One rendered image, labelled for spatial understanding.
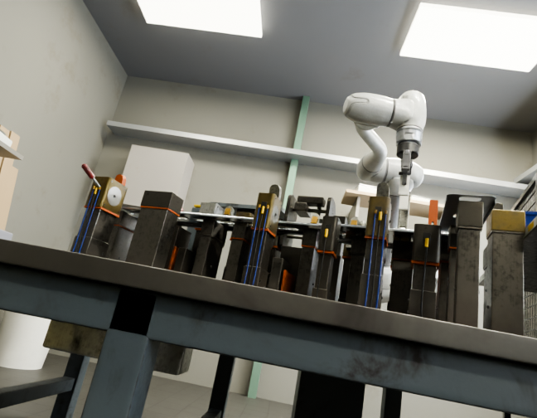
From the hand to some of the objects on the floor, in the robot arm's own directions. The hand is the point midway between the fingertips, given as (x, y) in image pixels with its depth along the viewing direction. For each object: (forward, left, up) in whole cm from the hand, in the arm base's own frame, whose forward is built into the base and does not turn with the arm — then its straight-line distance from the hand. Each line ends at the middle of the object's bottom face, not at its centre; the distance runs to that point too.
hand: (403, 200), depth 133 cm
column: (-82, -13, -117) cm, 143 cm away
